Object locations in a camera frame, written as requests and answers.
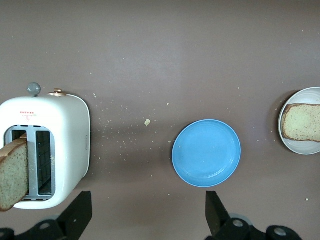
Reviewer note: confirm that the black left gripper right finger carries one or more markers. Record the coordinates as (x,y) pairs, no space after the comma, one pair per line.
(215,212)

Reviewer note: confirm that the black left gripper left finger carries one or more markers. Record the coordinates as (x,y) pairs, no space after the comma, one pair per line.
(75,212)

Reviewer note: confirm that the brown bread slice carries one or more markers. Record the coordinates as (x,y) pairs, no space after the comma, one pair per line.
(302,122)
(12,175)

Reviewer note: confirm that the blue plate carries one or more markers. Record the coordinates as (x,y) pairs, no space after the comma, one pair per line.
(206,152)

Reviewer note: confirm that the beige plate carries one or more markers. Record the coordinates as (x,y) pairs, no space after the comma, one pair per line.
(300,149)

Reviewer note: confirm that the white two-slot toaster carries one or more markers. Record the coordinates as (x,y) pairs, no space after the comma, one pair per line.
(67,125)

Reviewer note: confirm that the large bread crumb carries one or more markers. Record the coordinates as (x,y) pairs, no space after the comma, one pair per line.
(147,122)

